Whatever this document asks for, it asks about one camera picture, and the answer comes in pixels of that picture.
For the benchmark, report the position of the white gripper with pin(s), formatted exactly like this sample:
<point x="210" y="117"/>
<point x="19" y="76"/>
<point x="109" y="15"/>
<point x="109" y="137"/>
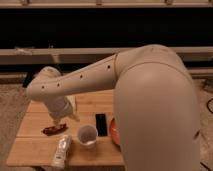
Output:
<point x="59" y="108"/>

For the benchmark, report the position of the clear plastic bottle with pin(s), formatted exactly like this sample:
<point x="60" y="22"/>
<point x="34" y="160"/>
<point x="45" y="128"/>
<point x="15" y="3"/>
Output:
<point x="61" y="152"/>

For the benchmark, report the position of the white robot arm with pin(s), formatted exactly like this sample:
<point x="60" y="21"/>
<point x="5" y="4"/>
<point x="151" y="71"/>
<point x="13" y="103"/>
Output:
<point x="156" y="108"/>

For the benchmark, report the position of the orange ceramic bowl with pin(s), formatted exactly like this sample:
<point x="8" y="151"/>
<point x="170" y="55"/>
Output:
<point x="113" y="132"/>

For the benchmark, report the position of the dark red chili pepper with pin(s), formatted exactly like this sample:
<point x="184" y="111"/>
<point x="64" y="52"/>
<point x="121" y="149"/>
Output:
<point x="54" y="129"/>

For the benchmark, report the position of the white sponge block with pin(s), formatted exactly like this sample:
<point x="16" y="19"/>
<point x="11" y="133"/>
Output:
<point x="72" y="100"/>

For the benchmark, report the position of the white paper cup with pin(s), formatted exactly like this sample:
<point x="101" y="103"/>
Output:
<point x="87" y="136"/>

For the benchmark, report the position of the black rectangular block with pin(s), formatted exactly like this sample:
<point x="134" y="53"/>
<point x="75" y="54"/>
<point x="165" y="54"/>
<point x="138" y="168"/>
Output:
<point x="101" y="124"/>

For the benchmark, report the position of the wooden table board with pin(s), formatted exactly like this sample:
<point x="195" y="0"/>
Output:
<point x="32" y="148"/>

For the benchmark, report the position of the grey metal rail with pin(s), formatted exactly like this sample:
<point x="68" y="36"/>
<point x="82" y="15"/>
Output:
<point x="28" y="56"/>

